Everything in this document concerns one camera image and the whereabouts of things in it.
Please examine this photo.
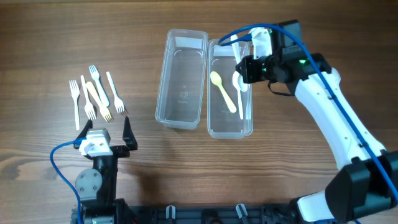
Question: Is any yellow plastic fork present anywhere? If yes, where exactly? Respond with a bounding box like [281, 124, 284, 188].
[86, 82, 113, 122]

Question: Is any right clear plastic container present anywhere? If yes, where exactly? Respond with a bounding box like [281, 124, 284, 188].
[207, 39, 254, 139]

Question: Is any yellow plastic spoon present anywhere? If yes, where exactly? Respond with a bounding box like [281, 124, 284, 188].
[210, 71, 237, 113]

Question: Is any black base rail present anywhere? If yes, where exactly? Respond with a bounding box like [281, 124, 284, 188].
[71, 203, 291, 224]

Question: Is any left blue cable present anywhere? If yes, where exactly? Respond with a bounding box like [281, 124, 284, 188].
[49, 139, 84, 224]

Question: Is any light blue plastic fork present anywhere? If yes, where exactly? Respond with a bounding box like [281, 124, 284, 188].
[89, 65, 110, 107]

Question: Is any blue cable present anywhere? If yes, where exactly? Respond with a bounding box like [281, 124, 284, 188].
[49, 139, 84, 224]
[217, 23, 398, 224]

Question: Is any right blue cable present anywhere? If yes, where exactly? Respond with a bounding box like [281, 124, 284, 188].
[217, 23, 398, 224]

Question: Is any white plastic spoon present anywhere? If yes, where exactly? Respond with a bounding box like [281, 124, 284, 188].
[230, 34, 248, 92]

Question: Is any left clear plastic container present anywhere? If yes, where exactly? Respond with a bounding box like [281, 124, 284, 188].
[155, 29, 208, 129]

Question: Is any clear plastic container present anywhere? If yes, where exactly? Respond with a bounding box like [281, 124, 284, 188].
[155, 29, 208, 129]
[207, 39, 254, 139]

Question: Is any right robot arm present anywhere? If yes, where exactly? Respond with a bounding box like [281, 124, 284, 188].
[221, 20, 397, 223]

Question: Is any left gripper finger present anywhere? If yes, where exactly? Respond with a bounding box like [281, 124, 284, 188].
[123, 116, 137, 151]
[73, 119, 93, 149]

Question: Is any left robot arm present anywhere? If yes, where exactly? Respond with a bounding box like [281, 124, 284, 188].
[71, 117, 138, 224]

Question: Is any white plastic fork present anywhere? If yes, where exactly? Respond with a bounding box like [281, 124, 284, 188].
[69, 80, 80, 130]
[80, 75, 96, 120]
[106, 72, 127, 115]

